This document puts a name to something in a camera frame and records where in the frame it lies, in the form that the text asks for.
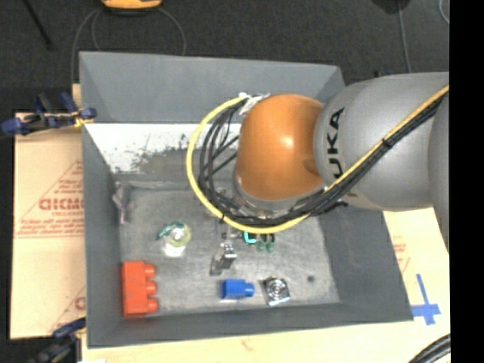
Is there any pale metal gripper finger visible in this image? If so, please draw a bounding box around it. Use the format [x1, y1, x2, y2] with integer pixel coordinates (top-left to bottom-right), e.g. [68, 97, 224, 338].
[209, 253, 225, 277]
[222, 241, 239, 270]

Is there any blue toy brick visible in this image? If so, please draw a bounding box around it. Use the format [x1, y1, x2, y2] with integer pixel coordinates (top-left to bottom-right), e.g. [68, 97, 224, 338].
[220, 279, 256, 300]

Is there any silver square metal piece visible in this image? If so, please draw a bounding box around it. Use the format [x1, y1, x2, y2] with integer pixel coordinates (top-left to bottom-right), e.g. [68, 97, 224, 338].
[260, 275, 292, 307]

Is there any red toy brick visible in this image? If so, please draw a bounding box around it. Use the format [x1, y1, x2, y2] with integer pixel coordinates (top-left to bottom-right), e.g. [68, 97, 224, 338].
[120, 260, 160, 318]

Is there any clear crumpled plastic piece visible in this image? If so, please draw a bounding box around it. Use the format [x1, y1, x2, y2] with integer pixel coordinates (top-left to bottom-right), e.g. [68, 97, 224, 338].
[112, 181, 132, 225]

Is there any grey metal bin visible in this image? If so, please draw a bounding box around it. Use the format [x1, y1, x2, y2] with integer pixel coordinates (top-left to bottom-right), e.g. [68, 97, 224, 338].
[78, 51, 414, 348]

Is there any brown cardboard board, red print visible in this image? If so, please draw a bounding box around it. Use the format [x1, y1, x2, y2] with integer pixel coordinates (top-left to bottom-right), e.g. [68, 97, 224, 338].
[9, 84, 451, 363]

